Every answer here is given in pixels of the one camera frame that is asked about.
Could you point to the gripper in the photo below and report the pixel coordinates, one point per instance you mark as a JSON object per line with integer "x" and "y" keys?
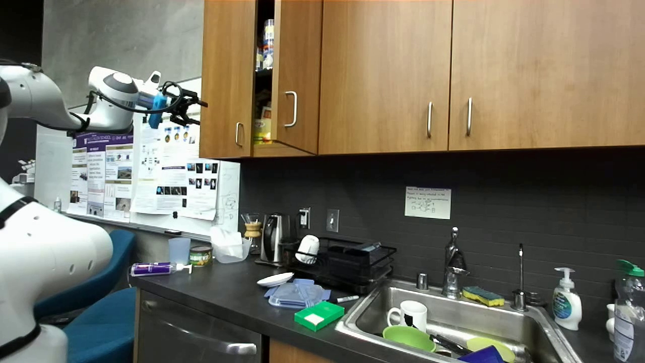
{"x": 179, "y": 105}

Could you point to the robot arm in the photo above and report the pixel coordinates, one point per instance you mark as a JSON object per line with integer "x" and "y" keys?
{"x": 35, "y": 252}

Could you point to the narrow wooden cabinet door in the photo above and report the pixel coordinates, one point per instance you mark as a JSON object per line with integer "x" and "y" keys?
{"x": 227, "y": 75}
{"x": 300, "y": 50}

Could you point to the wide wooden cabinet door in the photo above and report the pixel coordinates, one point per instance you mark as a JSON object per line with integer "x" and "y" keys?
{"x": 549, "y": 70}
{"x": 383, "y": 60}

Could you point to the dishwasher door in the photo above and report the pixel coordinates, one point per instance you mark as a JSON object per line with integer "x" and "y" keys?
{"x": 191, "y": 327}

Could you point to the wooden base cabinet door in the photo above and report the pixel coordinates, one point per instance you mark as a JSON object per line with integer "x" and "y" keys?
{"x": 292, "y": 355}

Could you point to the spray bottle with green top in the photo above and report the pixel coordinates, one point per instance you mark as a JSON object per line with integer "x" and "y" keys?
{"x": 630, "y": 312}

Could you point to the yellow food packet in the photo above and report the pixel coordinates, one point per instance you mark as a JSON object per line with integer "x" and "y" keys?
{"x": 262, "y": 128}

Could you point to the row of posters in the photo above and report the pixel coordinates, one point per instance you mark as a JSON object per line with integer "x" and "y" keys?
{"x": 151, "y": 181}

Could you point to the whiteboard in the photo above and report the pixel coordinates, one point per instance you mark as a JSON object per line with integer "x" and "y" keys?
{"x": 229, "y": 191}

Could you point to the stack of cans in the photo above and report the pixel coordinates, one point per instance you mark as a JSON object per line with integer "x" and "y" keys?
{"x": 268, "y": 45}

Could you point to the glass pour-over coffee maker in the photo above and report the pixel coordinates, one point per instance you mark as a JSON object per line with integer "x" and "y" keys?
{"x": 252, "y": 231}

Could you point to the translucent plastic cup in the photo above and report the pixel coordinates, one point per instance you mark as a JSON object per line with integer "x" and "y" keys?
{"x": 179, "y": 251}

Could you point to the clear tub with tissue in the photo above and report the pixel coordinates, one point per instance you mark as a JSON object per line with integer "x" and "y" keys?
{"x": 229, "y": 247}

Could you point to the tin can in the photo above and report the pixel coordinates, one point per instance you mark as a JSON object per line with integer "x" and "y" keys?
{"x": 201, "y": 256}

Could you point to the steel electric kettle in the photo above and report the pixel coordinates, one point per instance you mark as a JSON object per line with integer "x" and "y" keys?
{"x": 274, "y": 237}

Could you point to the purple pump bottle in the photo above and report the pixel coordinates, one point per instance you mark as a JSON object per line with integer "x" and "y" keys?
{"x": 151, "y": 269}

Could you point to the small clear bottle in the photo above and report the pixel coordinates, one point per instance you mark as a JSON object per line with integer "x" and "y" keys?
{"x": 57, "y": 204}

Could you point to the white saucer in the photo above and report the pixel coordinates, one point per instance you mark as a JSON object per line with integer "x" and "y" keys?
{"x": 275, "y": 279}

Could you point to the clear plastic container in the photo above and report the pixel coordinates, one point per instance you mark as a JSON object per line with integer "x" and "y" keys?
{"x": 295, "y": 296}

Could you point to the black dish rack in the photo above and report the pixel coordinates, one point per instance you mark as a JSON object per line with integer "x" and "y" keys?
{"x": 352, "y": 267}

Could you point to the blue chair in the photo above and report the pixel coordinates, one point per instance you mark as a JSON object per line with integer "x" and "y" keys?
{"x": 101, "y": 322}

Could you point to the green box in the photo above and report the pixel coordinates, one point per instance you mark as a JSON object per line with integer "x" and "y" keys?
{"x": 319, "y": 315}

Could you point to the marker pen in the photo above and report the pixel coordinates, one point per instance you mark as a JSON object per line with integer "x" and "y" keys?
{"x": 345, "y": 299}

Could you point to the paper note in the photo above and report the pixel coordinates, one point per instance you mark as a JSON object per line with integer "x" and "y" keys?
{"x": 427, "y": 202}

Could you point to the white mug with black print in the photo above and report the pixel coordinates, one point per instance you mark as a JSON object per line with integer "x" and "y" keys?
{"x": 414, "y": 315}

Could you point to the green bowl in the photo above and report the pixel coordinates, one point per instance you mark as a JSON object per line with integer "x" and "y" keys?
{"x": 408, "y": 337}

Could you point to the steel sink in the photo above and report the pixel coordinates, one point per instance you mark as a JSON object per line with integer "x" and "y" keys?
{"x": 468, "y": 315}

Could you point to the yellow and green sponge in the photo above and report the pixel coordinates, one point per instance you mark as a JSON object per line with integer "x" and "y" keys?
{"x": 482, "y": 296}

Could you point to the thin chrome tap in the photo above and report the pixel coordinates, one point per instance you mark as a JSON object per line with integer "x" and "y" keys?
{"x": 520, "y": 287}

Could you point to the yellow-green plate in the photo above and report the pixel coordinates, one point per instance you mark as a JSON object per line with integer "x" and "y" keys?
{"x": 491, "y": 345}

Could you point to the blue plastic dish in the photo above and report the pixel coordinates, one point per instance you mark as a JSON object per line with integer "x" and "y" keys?
{"x": 484, "y": 356}

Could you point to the white soap pump bottle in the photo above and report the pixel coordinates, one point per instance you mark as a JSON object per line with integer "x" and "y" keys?
{"x": 567, "y": 305}

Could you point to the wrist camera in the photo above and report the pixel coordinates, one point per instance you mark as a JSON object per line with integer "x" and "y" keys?
{"x": 155, "y": 108}

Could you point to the wall socket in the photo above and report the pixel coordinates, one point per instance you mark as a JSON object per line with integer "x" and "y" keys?
{"x": 304, "y": 218}

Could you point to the wall switch plate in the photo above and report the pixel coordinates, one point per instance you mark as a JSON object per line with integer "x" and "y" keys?
{"x": 332, "y": 221}

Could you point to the wooden wall cabinet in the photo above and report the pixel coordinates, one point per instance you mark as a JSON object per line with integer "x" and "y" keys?
{"x": 383, "y": 75}

